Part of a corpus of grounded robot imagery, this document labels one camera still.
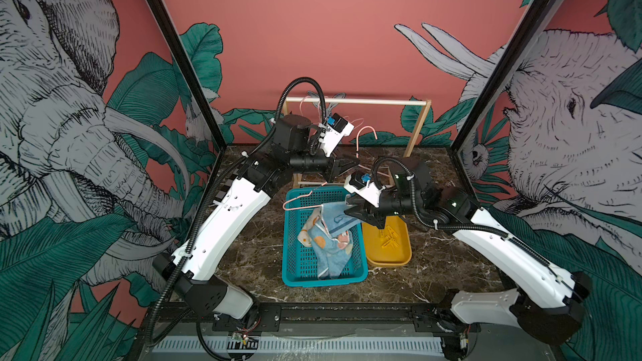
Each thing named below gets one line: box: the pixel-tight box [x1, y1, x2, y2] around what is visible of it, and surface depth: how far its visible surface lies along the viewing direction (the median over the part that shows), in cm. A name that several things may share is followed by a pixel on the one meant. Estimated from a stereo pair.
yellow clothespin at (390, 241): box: [381, 235, 399, 250], surface depth 90 cm
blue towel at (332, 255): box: [307, 224, 353, 280], surface depth 84 cm
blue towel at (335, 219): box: [321, 201, 362, 236], surface depth 85 cm
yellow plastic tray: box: [361, 215, 413, 267], surface depth 90 cm
